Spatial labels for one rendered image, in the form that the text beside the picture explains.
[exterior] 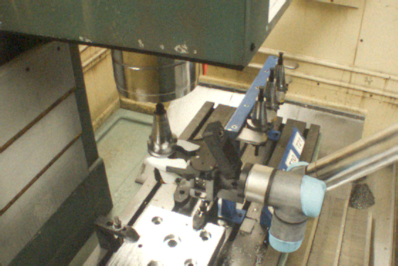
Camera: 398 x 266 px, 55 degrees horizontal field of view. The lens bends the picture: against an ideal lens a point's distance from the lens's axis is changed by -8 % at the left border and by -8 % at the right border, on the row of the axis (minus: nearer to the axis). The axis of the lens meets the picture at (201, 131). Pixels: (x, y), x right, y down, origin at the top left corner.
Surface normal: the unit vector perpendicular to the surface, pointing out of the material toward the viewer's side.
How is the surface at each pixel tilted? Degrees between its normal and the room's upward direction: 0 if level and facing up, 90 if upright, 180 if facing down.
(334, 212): 8
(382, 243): 17
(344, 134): 24
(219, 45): 90
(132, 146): 0
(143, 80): 90
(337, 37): 90
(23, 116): 90
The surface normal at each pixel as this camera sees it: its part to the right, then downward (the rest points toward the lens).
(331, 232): 0.04, -0.87
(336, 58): -0.38, 0.55
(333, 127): -0.16, -0.51
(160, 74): 0.21, 0.58
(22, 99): 0.93, 0.21
